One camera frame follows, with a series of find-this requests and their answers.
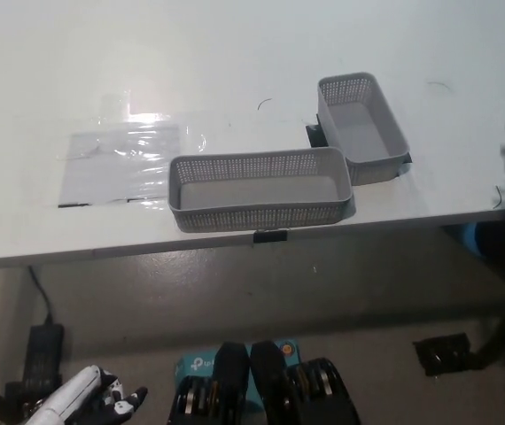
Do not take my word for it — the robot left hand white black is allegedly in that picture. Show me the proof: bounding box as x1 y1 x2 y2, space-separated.
24 365 150 425

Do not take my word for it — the grey perforated plastic basket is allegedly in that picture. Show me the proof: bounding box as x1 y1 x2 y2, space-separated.
316 71 412 187
167 147 354 235

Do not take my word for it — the teal tp-link cardboard box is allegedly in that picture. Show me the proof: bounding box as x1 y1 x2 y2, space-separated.
173 338 301 406

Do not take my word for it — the black power adapter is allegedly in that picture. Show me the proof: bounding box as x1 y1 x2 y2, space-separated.
24 324 66 402

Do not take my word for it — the black plastic base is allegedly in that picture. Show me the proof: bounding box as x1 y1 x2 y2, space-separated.
4 375 64 415

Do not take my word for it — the blue round object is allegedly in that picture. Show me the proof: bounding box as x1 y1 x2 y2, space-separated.
459 223 480 259

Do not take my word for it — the black table foot plate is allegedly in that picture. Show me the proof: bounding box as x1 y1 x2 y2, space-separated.
413 333 473 378

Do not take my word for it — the clear plastic sheet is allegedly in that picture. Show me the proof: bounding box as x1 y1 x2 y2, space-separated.
56 123 183 210

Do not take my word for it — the black adapter cable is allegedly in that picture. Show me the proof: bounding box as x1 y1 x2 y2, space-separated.
27 265 55 328

